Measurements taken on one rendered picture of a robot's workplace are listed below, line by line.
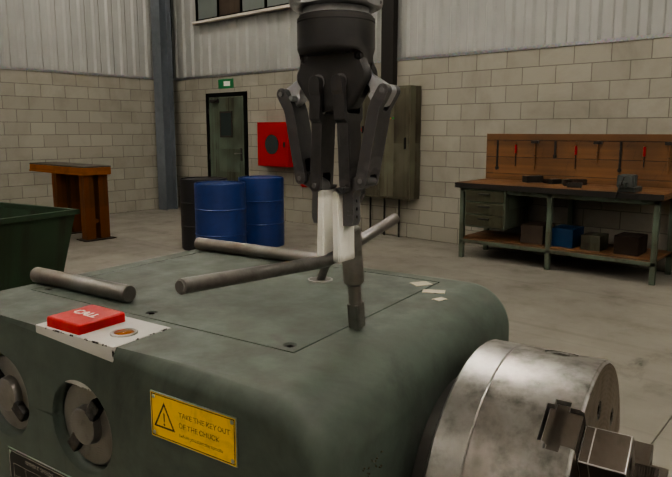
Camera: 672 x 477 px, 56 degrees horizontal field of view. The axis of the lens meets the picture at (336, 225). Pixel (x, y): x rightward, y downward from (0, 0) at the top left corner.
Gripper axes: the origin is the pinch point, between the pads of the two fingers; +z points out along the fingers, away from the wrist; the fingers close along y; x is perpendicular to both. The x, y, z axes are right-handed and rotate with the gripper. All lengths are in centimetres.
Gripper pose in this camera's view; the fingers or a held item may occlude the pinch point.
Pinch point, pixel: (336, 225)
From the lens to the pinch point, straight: 62.7
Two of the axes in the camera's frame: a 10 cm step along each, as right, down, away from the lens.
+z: 0.0, 9.9, 1.4
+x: 5.5, -1.2, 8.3
